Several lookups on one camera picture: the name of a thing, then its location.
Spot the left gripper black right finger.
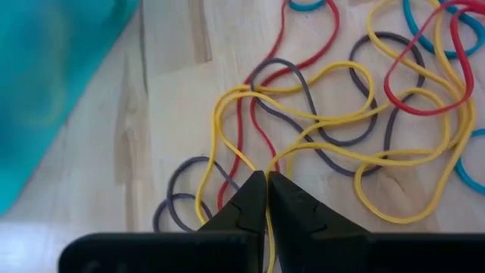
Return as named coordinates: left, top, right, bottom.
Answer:
left=267, top=172, right=485, bottom=273

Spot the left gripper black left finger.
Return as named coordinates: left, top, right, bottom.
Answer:
left=58, top=170, right=267, bottom=273

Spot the purple rubber band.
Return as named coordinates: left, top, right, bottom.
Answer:
left=252, top=32, right=426, bottom=178
left=152, top=155, right=240, bottom=233
left=249, top=57, right=380, bottom=148

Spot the yellow rubber band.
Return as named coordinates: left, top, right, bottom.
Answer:
left=194, top=60, right=377, bottom=273
left=264, top=0, right=477, bottom=224

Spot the red rubber band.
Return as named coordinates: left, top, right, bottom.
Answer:
left=217, top=0, right=341, bottom=210
left=383, top=0, right=485, bottom=117

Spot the green translucent plastic bin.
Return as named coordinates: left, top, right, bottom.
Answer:
left=0, top=0, right=142, bottom=218

